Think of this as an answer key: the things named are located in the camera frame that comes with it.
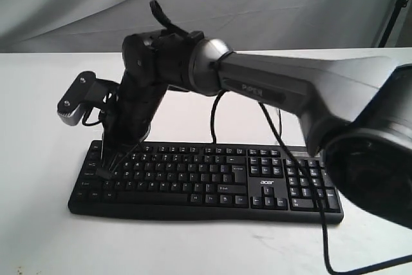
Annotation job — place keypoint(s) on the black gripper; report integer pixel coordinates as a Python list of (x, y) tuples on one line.
[(129, 121)]

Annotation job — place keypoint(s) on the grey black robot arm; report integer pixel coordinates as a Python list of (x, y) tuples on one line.
[(355, 112)]

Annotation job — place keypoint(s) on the black acer keyboard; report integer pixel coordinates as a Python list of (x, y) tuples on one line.
[(203, 182)]

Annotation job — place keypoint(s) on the grey backdrop cloth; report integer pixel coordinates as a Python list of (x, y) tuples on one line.
[(33, 26)]

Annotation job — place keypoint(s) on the black tripod stand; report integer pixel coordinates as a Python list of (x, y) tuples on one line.
[(396, 10)]

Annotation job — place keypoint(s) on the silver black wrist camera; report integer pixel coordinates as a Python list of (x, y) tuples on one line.
[(85, 93)]

